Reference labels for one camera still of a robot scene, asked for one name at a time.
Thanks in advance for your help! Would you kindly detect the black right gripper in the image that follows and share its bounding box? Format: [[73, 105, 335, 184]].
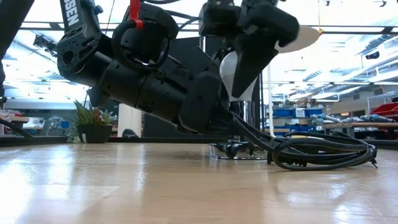
[[231, 0, 300, 99]]

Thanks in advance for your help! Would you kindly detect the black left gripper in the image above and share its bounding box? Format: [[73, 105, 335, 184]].
[[136, 70, 242, 136]]

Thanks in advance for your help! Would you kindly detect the chrome lamp base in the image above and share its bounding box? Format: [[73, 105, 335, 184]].
[[208, 100, 269, 161]]

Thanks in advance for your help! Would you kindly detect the white LED lightbulb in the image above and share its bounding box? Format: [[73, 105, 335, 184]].
[[219, 50, 259, 103]]

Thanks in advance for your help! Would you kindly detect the black lamp power cord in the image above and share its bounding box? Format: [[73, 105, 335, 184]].
[[230, 111, 379, 172]]

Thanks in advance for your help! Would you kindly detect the blue storage bin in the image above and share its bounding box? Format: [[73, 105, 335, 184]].
[[273, 124, 318, 133], [273, 108, 295, 118], [306, 108, 324, 118]]

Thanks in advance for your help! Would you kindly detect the white round side table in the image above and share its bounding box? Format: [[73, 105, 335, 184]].
[[266, 26, 322, 139]]

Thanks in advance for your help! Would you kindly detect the white cylinder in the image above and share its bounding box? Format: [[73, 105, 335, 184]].
[[117, 104, 143, 138]]

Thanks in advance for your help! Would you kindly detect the wooden workbench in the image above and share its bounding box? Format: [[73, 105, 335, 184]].
[[322, 122, 398, 139]]

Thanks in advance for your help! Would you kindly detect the succulent plant in black pot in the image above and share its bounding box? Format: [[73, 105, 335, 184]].
[[67, 99, 118, 144]]

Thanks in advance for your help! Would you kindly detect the red storage bin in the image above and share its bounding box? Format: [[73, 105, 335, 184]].
[[369, 102, 398, 118]]

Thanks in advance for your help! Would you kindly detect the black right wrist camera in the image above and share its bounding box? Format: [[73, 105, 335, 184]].
[[198, 0, 243, 37]]

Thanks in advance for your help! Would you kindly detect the red cable strap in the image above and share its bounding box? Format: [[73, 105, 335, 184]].
[[129, 0, 144, 29]]

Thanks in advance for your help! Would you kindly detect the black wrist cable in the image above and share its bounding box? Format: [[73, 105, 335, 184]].
[[111, 0, 200, 71]]

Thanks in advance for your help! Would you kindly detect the black table frame rail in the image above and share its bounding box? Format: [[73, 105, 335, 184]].
[[0, 135, 398, 151]]

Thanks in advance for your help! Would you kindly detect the black ceiling-mounted camera rig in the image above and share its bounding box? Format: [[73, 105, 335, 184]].
[[32, 34, 60, 57]]

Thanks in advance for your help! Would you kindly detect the black curved cable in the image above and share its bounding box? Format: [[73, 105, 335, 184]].
[[0, 117, 34, 140]]

